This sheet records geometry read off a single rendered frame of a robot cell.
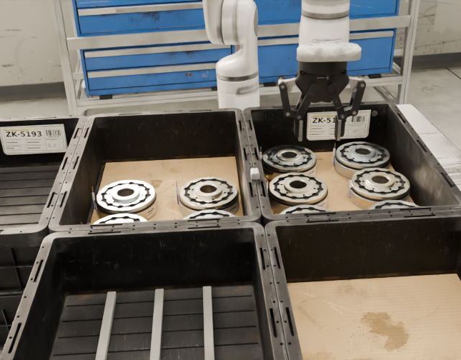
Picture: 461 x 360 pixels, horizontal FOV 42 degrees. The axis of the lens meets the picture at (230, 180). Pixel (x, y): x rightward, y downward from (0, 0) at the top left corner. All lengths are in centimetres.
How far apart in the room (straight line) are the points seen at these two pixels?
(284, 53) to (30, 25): 157
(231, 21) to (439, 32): 307
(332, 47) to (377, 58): 226
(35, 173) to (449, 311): 80
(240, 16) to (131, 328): 68
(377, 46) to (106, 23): 130
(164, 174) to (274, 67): 189
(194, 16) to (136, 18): 26
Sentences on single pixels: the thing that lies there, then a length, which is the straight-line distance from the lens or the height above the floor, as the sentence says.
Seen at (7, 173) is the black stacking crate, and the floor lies 83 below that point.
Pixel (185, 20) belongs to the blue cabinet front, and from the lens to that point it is 287.
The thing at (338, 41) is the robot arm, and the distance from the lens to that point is 91.
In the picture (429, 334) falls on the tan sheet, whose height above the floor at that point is 83.
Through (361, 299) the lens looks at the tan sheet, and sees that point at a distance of 87.
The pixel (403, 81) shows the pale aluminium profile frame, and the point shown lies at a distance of 322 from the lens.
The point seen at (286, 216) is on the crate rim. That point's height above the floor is 93.
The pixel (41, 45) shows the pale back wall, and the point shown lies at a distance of 382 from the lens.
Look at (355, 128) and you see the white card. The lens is 123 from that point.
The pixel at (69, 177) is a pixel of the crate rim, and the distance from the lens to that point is 99.
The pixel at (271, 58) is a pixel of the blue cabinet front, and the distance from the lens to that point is 298.
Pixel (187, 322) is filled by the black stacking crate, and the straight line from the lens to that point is 83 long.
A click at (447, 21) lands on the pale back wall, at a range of 423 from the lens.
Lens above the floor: 140
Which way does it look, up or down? 30 degrees down
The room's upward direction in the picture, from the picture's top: 2 degrees counter-clockwise
